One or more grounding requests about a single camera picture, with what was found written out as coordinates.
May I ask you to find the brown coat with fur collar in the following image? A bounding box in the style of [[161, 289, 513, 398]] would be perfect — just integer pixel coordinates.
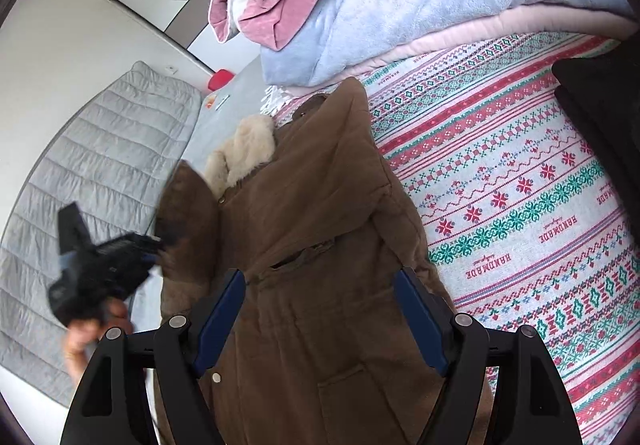
[[155, 79, 445, 444]]

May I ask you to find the person left hand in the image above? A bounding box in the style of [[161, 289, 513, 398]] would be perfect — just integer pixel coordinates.
[[62, 299, 134, 385]]

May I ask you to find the grey quilted headboard cushion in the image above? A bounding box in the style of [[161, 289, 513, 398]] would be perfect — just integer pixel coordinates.
[[1, 62, 203, 406]]

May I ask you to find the patterned knit blanket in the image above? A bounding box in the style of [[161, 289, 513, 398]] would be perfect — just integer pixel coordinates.
[[274, 31, 640, 445]]

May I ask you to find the small white card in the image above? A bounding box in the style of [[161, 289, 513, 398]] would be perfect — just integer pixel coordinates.
[[215, 94, 230, 110]]

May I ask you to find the red object by bed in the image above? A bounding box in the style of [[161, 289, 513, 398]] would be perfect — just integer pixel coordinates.
[[207, 69, 234, 92]]

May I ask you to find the white wardrobe with grey band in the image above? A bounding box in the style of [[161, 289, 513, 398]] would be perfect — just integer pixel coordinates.
[[107, 0, 259, 74]]

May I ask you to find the black puffer jacket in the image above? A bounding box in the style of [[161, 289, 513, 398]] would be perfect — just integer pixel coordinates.
[[552, 35, 639, 234]]

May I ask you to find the pale pink quilt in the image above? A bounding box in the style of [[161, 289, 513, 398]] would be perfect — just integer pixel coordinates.
[[279, 4, 639, 98]]

